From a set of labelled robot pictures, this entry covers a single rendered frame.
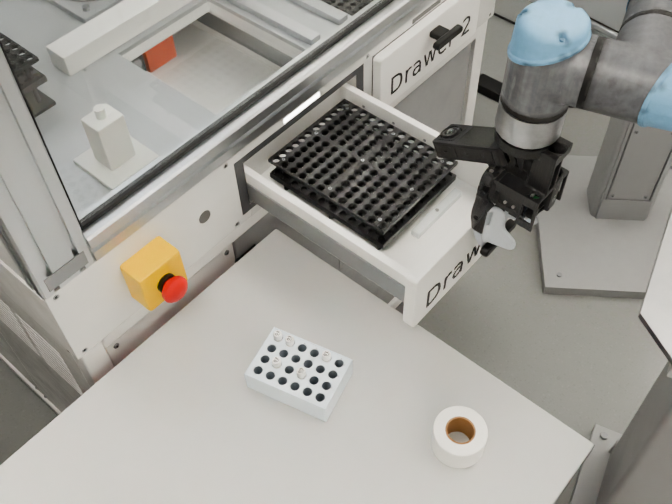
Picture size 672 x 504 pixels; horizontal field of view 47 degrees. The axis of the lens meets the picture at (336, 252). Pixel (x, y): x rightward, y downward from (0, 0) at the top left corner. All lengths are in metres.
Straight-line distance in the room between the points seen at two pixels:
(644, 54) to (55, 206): 0.66
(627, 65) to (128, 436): 0.76
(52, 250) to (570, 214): 1.63
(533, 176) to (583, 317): 1.24
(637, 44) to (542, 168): 0.17
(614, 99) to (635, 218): 1.52
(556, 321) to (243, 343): 1.15
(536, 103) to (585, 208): 1.49
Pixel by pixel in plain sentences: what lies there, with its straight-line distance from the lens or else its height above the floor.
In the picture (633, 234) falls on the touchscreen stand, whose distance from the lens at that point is 2.31.
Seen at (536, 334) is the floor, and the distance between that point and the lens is 2.09.
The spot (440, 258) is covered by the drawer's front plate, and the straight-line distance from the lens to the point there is 1.02.
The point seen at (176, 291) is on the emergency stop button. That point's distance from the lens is 1.06.
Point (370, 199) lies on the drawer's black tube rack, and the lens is 1.11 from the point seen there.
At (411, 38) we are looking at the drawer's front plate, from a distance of 1.35.
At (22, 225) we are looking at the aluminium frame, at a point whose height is 1.07.
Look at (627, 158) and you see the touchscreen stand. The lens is 2.16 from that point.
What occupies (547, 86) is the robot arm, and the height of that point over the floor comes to 1.20.
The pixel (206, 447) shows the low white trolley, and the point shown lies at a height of 0.76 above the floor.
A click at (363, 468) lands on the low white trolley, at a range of 1.05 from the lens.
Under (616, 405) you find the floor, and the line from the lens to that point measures 2.04.
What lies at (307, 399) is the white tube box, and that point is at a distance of 1.05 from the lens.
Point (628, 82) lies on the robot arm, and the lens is 0.83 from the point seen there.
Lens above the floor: 1.73
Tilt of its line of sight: 52 degrees down
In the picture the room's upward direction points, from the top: 2 degrees counter-clockwise
